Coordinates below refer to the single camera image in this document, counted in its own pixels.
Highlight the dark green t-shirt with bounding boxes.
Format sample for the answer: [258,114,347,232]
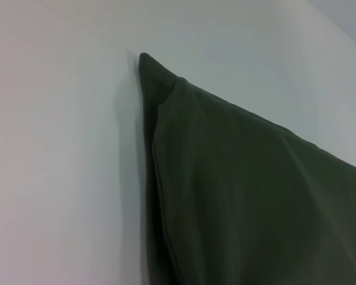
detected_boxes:
[138,52,356,285]

